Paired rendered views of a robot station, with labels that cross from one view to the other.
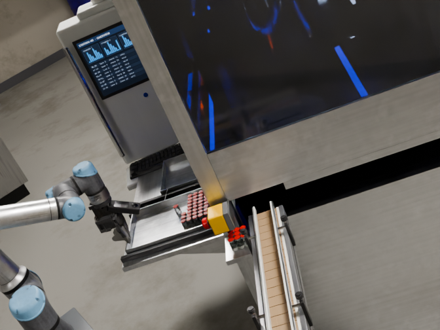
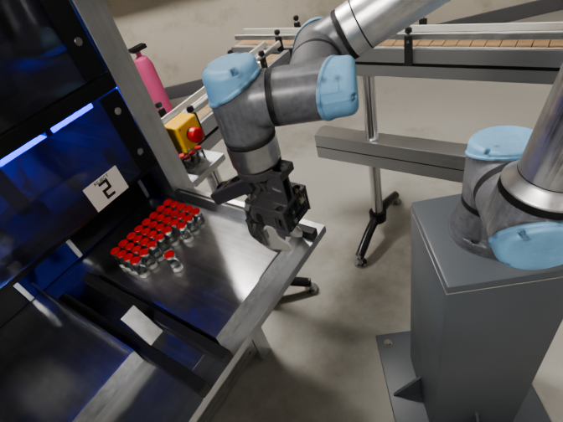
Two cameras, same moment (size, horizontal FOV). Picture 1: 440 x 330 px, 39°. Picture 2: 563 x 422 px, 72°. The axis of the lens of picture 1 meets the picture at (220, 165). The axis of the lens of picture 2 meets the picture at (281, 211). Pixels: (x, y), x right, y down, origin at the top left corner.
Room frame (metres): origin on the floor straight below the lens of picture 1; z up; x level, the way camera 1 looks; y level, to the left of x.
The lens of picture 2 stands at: (2.40, 0.73, 1.44)
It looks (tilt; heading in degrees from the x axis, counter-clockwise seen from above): 41 degrees down; 213
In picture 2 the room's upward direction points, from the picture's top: 17 degrees counter-clockwise
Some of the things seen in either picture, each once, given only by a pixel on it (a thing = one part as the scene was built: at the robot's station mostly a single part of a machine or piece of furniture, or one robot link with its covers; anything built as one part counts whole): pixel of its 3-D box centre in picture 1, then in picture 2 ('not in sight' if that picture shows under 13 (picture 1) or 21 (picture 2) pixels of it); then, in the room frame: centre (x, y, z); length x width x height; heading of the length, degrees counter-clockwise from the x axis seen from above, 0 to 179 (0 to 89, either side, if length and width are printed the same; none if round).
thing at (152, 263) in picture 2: (191, 211); (167, 239); (2.01, 0.17, 0.90); 0.18 x 0.02 x 0.05; 169
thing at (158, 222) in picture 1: (171, 219); (197, 254); (2.03, 0.26, 0.90); 0.34 x 0.26 x 0.04; 79
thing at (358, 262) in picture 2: not in sight; (378, 221); (1.08, 0.37, 0.07); 0.50 x 0.08 x 0.14; 170
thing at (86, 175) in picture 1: (87, 178); (241, 101); (1.99, 0.45, 1.22); 0.09 x 0.08 x 0.11; 105
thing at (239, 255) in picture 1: (245, 245); (192, 165); (1.72, 0.03, 0.87); 0.14 x 0.13 x 0.02; 80
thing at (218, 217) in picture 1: (220, 218); (182, 132); (1.74, 0.07, 1.00); 0.08 x 0.07 x 0.07; 80
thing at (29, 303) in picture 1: (32, 309); (501, 167); (1.76, 0.78, 0.96); 0.13 x 0.12 x 0.14; 15
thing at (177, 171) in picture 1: (199, 165); (20, 378); (2.34, 0.08, 0.90); 0.34 x 0.26 x 0.04; 80
